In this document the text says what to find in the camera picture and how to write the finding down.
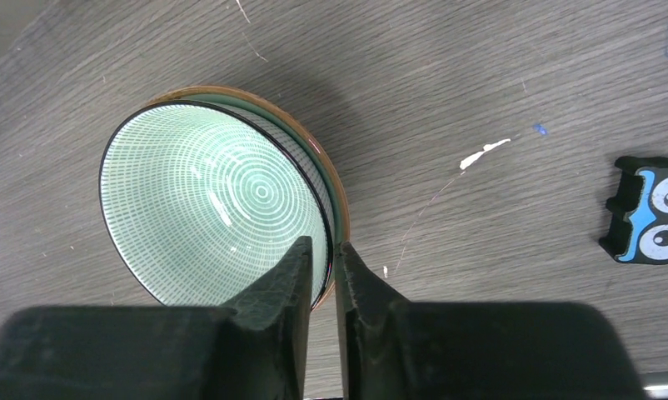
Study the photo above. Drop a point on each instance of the pale green bowl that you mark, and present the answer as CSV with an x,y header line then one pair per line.
x,y
128,163
317,160

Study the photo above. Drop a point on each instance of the blue cartoon sticker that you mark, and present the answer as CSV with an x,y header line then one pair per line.
x,y
638,231

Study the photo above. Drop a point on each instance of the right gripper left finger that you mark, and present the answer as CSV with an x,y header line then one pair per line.
x,y
254,346

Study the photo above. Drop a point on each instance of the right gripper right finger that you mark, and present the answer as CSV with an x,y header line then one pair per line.
x,y
395,348

